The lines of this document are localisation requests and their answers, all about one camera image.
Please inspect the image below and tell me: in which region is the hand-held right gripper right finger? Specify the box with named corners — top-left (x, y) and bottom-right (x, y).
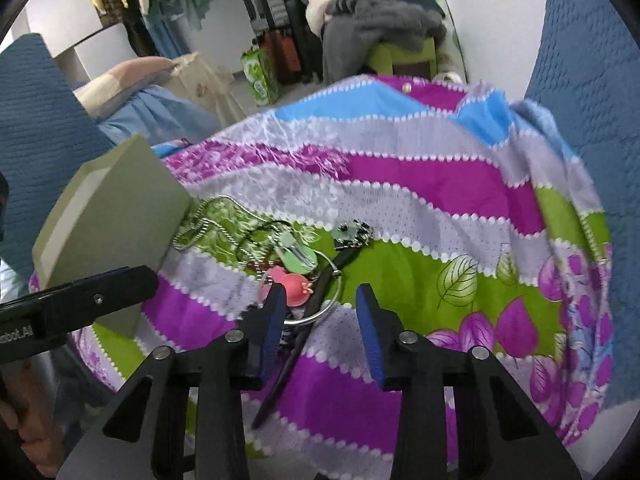
top-left (356, 284), bottom-right (583, 480)

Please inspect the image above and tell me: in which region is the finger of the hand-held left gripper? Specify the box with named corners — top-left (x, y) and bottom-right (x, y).
top-left (0, 266), bottom-right (160, 335)

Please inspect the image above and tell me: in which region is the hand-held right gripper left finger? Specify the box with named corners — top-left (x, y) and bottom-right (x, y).
top-left (57, 282), bottom-right (287, 480)

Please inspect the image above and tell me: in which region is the pink pomegranate charm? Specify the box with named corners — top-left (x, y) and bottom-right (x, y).
top-left (264, 266), bottom-right (315, 307)

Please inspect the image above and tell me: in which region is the silver bangle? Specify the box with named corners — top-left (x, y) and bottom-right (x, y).
top-left (284, 249), bottom-right (344, 327)

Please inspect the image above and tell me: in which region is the green hair clip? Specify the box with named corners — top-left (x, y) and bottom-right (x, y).
top-left (272, 230), bottom-right (319, 274)

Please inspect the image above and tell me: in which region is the grey-green cardboard box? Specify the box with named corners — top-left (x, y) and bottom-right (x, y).
top-left (32, 132), bottom-right (193, 338)

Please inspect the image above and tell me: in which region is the silver ball chain necklace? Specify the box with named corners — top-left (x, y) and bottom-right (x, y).
top-left (172, 195), bottom-right (267, 252)

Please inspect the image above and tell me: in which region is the black green beaded ornament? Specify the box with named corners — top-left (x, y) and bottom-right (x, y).
top-left (332, 219), bottom-right (375, 252)

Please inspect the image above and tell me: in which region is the person's left hand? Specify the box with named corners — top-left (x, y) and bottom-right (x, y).
top-left (0, 362), bottom-right (66, 478)

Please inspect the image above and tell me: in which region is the blue quilted cover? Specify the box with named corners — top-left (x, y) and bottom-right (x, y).
top-left (0, 32), bottom-right (118, 273)
top-left (522, 0), bottom-right (640, 411)

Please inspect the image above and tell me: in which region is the colourful printed blanket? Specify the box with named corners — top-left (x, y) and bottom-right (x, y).
top-left (30, 74), bottom-right (616, 480)

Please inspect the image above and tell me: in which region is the light blue cloth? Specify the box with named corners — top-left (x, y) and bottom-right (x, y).
top-left (97, 85), bottom-right (222, 147)

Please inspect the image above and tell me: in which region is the pink beige pillow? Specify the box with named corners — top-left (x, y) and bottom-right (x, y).
top-left (72, 57), bottom-right (177, 117)

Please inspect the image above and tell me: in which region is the cream tote bag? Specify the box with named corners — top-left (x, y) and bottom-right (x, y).
top-left (170, 52), bottom-right (248, 128)

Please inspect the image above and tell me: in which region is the green shopping bag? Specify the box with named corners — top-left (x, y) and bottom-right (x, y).
top-left (241, 47), bottom-right (280, 107)

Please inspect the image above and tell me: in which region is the orange suitcase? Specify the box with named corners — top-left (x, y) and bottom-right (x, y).
top-left (260, 30), bottom-right (302, 86)

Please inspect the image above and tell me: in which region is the green chair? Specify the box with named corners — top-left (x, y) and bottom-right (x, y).
top-left (365, 40), bottom-right (437, 80)

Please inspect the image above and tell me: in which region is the black suitcase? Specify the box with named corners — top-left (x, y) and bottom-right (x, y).
top-left (285, 2), bottom-right (325, 84)

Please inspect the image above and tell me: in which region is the grey fleece garment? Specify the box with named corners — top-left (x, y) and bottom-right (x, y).
top-left (322, 0), bottom-right (448, 86)

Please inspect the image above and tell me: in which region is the grey ribbed suitcase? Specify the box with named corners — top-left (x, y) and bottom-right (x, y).
top-left (239, 0), bottom-right (292, 36)

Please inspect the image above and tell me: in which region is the cream fluffy garment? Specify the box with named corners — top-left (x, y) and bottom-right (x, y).
top-left (305, 0), bottom-right (352, 37)

